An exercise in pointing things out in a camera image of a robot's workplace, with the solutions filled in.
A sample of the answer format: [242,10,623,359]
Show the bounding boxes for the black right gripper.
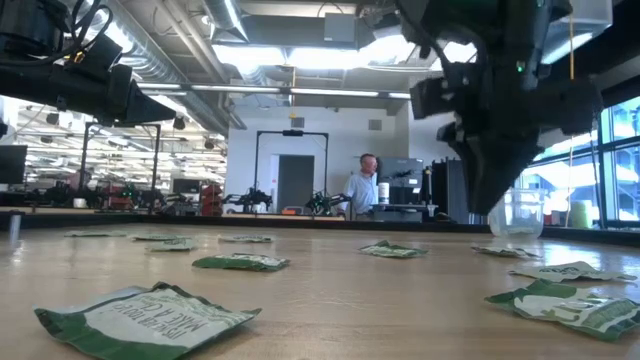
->
[408,59,605,216]

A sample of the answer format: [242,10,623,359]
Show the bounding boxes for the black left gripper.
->
[0,62,178,126]

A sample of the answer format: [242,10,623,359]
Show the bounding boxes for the green white Truvia packet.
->
[129,232,192,243]
[507,260,639,284]
[217,234,275,245]
[191,252,292,273]
[469,243,543,260]
[144,237,200,253]
[483,277,640,343]
[33,280,263,360]
[357,239,430,260]
[62,229,130,239]

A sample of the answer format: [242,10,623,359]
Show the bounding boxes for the black tall cabinet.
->
[430,158,474,225]

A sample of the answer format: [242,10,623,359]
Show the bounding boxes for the clear plastic bin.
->
[487,187,546,240]

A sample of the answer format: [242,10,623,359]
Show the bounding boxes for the ceiling strip lights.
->
[134,82,412,100]

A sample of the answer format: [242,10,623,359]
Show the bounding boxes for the background robot workstation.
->
[112,182,169,211]

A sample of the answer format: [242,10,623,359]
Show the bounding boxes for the black desktop machine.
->
[375,156,425,206]

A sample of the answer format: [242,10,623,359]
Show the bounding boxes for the black tripod stand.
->
[588,113,602,229]

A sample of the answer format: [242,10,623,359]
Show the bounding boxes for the yellow-green cylinder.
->
[569,199,595,230]

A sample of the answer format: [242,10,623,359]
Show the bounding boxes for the black standing desk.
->
[367,202,439,224]

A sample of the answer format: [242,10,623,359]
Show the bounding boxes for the red tool cart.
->
[199,182,225,217]

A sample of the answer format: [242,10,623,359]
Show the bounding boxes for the person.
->
[341,152,381,221]

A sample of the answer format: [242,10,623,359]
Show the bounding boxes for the black monitor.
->
[0,144,29,186]

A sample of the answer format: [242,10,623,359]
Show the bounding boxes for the grey door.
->
[276,153,316,215]

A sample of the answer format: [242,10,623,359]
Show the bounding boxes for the wooden top workbench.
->
[221,212,347,222]

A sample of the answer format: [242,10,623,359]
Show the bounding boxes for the grey ceiling box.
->
[323,12,358,44]

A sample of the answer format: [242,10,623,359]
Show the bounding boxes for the black camera gantry frame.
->
[78,121,162,201]
[253,129,330,201]

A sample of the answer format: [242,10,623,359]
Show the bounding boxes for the black aluminium table frame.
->
[0,208,640,247]

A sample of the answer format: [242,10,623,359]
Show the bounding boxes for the glass window wall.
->
[517,94,640,232]

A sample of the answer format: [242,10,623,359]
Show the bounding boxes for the silver rectangular air duct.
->
[542,0,615,66]

